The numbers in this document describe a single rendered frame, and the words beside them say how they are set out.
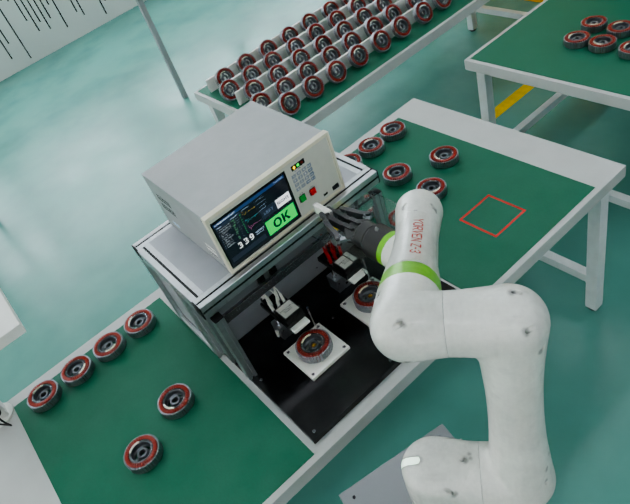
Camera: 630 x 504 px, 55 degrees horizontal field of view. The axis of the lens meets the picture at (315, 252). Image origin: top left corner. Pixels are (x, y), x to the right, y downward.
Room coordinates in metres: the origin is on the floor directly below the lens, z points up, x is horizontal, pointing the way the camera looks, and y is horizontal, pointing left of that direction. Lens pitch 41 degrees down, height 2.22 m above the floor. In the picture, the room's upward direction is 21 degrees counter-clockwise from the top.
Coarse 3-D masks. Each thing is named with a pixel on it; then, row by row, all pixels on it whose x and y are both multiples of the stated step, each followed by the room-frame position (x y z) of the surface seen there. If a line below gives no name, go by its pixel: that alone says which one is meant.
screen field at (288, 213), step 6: (282, 210) 1.38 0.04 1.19; (288, 210) 1.39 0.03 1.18; (294, 210) 1.40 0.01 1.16; (276, 216) 1.37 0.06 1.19; (282, 216) 1.38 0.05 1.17; (288, 216) 1.39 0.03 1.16; (294, 216) 1.40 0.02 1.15; (270, 222) 1.36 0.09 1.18; (276, 222) 1.37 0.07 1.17; (282, 222) 1.38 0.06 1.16; (270, 228) 1.36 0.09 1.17; (276, 228) 1.37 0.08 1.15; (270, 234) 1.36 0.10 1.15
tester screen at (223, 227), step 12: (276, 180) 1.39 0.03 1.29; (264, 192) 1.37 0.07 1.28; (276, 192) 1.39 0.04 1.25; (252, 204) 1.35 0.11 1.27; (264, 204) 1.37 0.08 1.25; (288, 204) 1.39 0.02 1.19; (228, 216) 1.32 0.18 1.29; (240, 216) 1.33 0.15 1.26; (252, 216) 1.35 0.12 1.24; (216, 228) 1.30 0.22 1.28; (228, 228) 1.31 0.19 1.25; (240, 228) 1.33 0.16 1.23; (252, 228) 1.34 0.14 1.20; (264, 228) 1.35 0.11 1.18; (228, 240) 1.31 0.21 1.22; (240, 240) 1.32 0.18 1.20; (264, 240) 1.35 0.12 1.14; (228, 252) 1.30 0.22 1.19
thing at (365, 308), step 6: (366, 282) 1.36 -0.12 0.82; (372, 282) 1.35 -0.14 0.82; (360, 288) 1.35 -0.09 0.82; (366, 288) 1.35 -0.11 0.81; (372, 288) 1.34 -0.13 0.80; (354, 294) 1.33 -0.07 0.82; (360, 294) 1.33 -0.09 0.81; (366, 294) 1.32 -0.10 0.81; (372, 294) 1.32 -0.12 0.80; (354, 300) 1.31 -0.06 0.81; (360, 300) 1.30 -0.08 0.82; (366, 300) 1.31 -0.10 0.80; (372, 300) 1.30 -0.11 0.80; (360, 306) 1.28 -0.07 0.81; (366, 306) 1.27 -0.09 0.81; (372, 306) 1.27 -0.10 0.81; (366, 312) 1.27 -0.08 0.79
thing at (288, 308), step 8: (272, 296) 1.38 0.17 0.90; (280, 304) 1.33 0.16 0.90; (288, 304) 1.30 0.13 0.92; (296, 304) 1.28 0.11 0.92; (272, 312) 1.31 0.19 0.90; (280, 312) 1.28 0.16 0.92; (288, 312) 1.27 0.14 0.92; (296, 312) 1.26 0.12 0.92; (304, 312) 1.27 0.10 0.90; (280, 320) 1.27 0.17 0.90; (288, 320) 1.24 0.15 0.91; (296, 320) 1.25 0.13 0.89; (304, 320) 1.25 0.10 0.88; (288, 328) 1.24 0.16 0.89; (296, 328) 1.23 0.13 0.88
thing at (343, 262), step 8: (320, 256) 1.47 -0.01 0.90; (328, 264) 1.42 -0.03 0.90; (336, 264) 1.38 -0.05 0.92; (344, 264) 1.37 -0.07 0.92; (352, 264) 1.36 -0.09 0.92; (336, 272) 1.39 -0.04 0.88; (344, 272) 1.35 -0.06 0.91; (352, 272) 1.35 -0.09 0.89; (360, 272) 1.35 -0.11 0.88; (352, 280) 1.33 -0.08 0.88
